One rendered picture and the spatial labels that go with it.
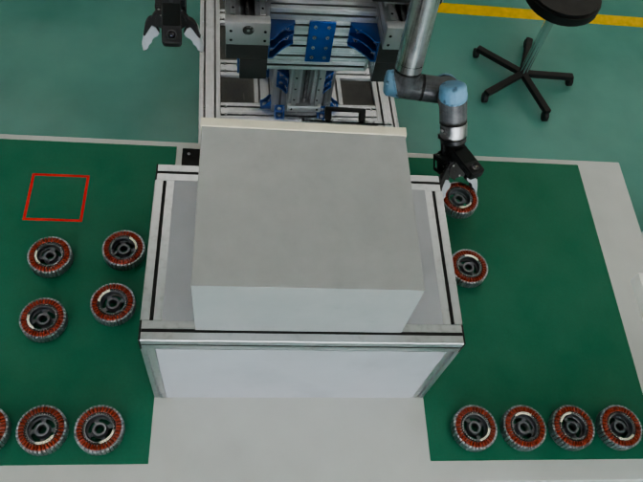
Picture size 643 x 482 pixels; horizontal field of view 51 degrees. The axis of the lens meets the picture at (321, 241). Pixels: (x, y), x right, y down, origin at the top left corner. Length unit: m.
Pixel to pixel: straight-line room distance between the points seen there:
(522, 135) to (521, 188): 1.23
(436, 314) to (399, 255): 0.24
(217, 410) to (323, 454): 0.28
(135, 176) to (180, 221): 0.55
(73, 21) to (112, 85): 0.46
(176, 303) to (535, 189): 1.26
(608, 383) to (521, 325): 0.27
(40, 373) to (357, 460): 0.80
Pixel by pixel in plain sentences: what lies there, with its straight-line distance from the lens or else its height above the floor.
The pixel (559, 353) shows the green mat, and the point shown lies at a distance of 2.00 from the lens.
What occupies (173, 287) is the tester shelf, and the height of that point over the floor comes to 1.11.
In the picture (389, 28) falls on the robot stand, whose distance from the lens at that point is 2.21.
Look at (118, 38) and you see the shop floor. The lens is 3.56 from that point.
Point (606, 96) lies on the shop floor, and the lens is 3.85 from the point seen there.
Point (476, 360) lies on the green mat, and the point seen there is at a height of 0.75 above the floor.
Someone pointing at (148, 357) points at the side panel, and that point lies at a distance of 1.52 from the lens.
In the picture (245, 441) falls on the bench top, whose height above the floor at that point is 0.75.
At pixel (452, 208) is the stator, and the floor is 0.85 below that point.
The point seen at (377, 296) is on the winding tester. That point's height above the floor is 1.29.
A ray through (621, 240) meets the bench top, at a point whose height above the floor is 0.75.
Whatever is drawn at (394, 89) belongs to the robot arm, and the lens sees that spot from 1.95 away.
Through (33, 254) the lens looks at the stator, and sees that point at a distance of 1.94.
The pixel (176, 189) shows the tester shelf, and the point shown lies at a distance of 1.59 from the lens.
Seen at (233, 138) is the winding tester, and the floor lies 1.32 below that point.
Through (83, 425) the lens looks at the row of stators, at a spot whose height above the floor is 0.78.
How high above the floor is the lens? 2.42
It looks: 59 degrees down
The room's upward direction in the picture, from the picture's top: 13 degrees clockwise
